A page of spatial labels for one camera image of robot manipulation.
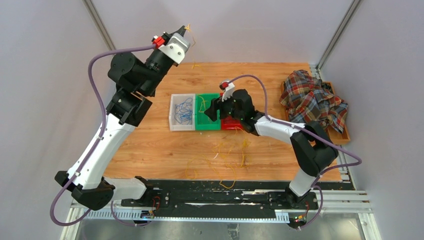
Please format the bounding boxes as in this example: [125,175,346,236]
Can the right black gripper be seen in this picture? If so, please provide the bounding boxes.
[204,91,244,122]

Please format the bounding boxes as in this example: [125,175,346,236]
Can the blue cable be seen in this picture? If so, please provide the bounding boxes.
[172,97,194,125]

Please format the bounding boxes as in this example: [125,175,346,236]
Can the yellow cable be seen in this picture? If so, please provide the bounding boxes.
[183,23,253,190]

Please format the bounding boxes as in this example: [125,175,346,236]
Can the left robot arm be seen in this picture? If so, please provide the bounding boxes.
[55,26,191,211]

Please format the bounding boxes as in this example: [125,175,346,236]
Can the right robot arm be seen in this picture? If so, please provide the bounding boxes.
[204,89,339,209]

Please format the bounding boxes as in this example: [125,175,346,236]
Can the green plastic bin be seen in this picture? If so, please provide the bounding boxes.
[193,93,221,131]

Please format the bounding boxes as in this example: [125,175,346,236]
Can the red plastic bin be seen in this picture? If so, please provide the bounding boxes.
[220,116,243,130]

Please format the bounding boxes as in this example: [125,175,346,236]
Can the white plastic bin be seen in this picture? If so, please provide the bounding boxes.
[168,93,196,132]

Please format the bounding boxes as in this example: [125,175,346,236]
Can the plaid cloth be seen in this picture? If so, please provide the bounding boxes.
[279,70,348,134]

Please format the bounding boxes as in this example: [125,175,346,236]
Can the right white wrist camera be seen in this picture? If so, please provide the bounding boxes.
[219,80,235,102]

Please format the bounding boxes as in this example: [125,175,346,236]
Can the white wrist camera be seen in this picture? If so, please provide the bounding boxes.
[219,80,235,102]
[158,33,191,66]

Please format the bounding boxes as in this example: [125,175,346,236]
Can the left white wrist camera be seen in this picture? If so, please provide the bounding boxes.
[158,33,191,66]

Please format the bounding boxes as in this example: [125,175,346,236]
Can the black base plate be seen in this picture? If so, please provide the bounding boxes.
[113,179,355,212]

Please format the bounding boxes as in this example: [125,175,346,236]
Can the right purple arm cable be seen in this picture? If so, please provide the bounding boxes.
[221,74,363,229]

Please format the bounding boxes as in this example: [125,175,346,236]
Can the aluminium frame rail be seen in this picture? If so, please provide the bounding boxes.
[73,189,372,226]

